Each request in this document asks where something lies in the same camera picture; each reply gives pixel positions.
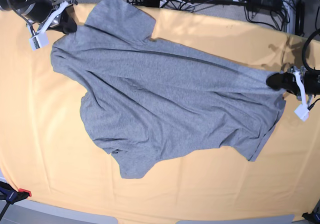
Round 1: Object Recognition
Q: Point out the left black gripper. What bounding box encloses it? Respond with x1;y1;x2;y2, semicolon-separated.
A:
266;66;320;97

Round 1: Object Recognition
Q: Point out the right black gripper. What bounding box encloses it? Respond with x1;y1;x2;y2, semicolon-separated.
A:
24;0;78;34

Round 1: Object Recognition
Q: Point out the grey t-shirt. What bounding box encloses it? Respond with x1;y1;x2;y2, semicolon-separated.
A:
51;0;286;179

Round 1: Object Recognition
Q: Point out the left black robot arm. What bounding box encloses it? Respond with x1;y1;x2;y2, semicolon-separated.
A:
266;29;320;97

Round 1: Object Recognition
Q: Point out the black power adapter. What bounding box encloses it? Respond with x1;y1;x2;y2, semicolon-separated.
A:
247;0;283;11

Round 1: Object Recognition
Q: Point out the black clamp right corner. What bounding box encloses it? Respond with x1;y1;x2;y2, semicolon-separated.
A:
302;212;320;224

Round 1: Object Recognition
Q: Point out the blue red table clamp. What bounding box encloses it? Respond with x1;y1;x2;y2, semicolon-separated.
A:
0;181;32;205

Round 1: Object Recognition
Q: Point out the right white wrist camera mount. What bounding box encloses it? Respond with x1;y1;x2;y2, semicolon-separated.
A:
26;0;78;51

